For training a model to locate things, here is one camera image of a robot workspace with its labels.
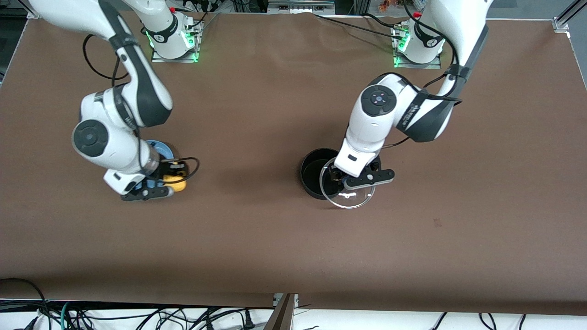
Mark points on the yellow potato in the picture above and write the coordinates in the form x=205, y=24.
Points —
x=179, y=184

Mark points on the blue round plate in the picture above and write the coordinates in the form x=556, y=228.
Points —
x=160, y=147

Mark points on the aluminium corner post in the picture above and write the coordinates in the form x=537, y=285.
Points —
x=566, y=16

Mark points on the aluminium profile bar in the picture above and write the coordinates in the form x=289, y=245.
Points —
x=282, y=316

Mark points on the aluminium frame post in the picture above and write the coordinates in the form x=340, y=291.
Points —
x=361, y=5

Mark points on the brown table cover sheet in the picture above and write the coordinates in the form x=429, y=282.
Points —
x=257, y=114

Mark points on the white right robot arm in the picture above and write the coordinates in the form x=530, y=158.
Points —
x=137, y=91

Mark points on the grey metal box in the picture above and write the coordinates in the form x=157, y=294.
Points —
x=300, y=5

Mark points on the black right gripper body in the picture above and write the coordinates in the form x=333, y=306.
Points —
x=161, y=170

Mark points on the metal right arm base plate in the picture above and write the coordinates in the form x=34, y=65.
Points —
x=176, y=58

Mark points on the orange objects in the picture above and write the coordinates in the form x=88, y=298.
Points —
x=390, y=3

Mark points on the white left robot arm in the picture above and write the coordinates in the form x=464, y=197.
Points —
x=371, y=123

